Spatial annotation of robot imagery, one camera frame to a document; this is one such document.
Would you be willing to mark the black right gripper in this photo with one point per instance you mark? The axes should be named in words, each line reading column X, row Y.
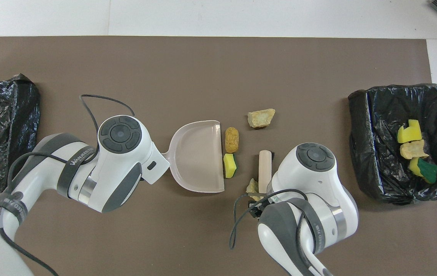
column 257, row 209

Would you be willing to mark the pale beige foam chunk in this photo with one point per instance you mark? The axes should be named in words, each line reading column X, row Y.
column 261, row 117
column 414, row 149
column 253, row 187

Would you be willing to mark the beige hand brush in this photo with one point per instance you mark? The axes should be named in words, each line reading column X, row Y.
column 264, row 165

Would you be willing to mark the small yellow sponge piece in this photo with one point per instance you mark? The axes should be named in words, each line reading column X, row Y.
column 229, row 165

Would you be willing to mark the brown foam chunk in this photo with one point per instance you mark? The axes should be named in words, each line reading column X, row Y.
column 232, row 140

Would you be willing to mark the beige plastic dustpan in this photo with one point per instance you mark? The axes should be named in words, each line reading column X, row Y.
column 199, row 161

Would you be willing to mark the green and yellow sponge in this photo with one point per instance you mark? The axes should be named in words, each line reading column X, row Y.
column 428, row 171

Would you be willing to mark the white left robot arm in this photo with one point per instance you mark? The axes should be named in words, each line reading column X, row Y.
column 88, row 172

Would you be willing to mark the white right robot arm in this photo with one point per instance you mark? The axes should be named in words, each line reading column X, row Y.
column 318, row 184

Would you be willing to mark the black bag lined bin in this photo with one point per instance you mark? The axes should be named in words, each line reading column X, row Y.
column 7, row 134
column 379, row 153

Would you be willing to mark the brown table mat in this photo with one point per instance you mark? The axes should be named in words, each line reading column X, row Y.
column 280, row 76

